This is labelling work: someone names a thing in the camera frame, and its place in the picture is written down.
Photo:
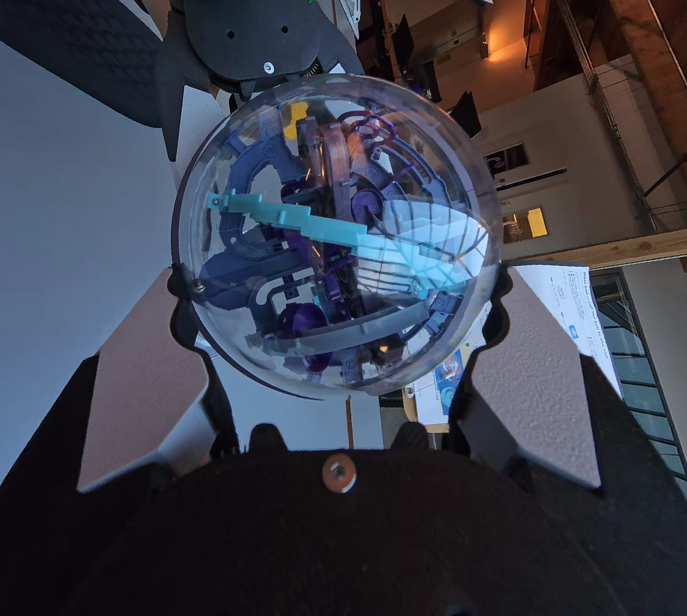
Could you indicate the square wall sign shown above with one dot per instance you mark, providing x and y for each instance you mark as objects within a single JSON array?
[
  {"x": 507, "y": 160},
  {"x": 526, "y": 224}
]

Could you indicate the wooden beam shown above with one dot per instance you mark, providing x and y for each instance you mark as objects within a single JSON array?
[{"x": 617, "y": 245}]

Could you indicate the black computer monitor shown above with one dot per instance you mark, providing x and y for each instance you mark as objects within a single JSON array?
[
  {"x": 468, "y": 114},
  {"x": 403, "y": 39}
]

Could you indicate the clear plastic maze ball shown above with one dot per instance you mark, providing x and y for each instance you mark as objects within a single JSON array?
[{"x": 338, "y": 251}]

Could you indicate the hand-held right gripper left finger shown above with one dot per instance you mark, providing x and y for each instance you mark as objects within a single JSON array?
[{"x": 145, "y": 385}]

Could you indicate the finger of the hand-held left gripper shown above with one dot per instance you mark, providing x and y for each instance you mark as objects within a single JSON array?
[
  {"x": 196, "y": 116},
  {"x": 334, "y": 66}
]

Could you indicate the printed text task sheet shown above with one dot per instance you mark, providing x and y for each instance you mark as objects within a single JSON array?
[{"x": 569, "y": 304}]

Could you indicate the glass partition window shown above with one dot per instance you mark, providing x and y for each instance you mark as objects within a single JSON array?
[{"x": 638, "y": 358}]

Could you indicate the plain wooden clipboard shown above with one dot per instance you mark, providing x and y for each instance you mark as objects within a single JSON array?
[{"x": 410, "y": 406}]

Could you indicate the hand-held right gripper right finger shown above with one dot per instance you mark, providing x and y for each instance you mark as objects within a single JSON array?
[{"x": 536, "y": 396}]

